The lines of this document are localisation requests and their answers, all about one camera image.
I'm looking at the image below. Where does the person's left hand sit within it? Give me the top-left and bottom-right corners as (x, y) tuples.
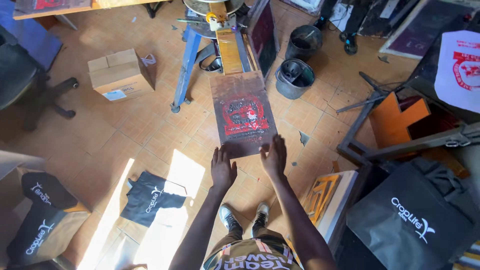
(210, 145), (238, 192)

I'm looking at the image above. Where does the person's right hand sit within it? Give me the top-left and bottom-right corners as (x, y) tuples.
(259, 134), (289, 181)

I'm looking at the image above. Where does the wooden printing board, red ink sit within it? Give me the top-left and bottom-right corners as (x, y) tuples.
(209, 70), (279, 160)

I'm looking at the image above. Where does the person's left shoe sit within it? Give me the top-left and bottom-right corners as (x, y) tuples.
(218, 204), (241, 231)

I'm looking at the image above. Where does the person's shoe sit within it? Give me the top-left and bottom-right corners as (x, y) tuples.
(218, 204), (241, 231)
(252, 202), (271, 229)

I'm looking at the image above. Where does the person's right shoe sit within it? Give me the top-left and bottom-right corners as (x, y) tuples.
(252, 202), (271, 229)

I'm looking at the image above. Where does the blue metal printing press stand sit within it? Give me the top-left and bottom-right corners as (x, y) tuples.
(170, 0), (253, 114)

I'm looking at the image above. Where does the person's olive printed clothing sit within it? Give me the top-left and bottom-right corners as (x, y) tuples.
(202, 223), (304, 270)

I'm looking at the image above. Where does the grey bucket with black insert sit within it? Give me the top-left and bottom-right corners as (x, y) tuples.
(275, 58), (316, 100)

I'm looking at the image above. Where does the stack of wooden frames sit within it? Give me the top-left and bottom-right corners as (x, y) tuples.
(287, 170), (359, 259)

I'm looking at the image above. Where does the brown cardboard box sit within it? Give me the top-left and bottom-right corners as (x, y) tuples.
(87, 48), (156, 103)

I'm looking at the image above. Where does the black bucket with stick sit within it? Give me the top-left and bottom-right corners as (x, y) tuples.
(284, 25), (323, 63)

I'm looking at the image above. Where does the orange wooden board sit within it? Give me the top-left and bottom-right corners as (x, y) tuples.
(368, 92), (432, 149)

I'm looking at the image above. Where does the pile of black printed bags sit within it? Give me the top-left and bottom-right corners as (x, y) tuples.
(5, 172), (91, 267)

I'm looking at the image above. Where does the large black printed bag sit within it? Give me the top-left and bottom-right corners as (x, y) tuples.
(346, 162), (480, 270)

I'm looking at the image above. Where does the black office chair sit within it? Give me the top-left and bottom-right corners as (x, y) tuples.
(0, 26), (79, 132)

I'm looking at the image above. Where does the wooden table with red print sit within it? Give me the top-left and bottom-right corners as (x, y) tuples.
(12, 0), (166, 21)

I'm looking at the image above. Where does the white bag with red print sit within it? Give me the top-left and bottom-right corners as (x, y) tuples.
(434, 30), (480, 114)

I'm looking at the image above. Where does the dark screen printing frame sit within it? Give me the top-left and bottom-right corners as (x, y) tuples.
(245, 0), (281, 81)

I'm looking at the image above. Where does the grey metal frame stand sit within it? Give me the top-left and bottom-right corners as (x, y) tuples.
(335, 71), (480, 167)

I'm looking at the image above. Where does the purple screen frame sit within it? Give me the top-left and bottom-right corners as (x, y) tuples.
(379, 0), (477, 61)

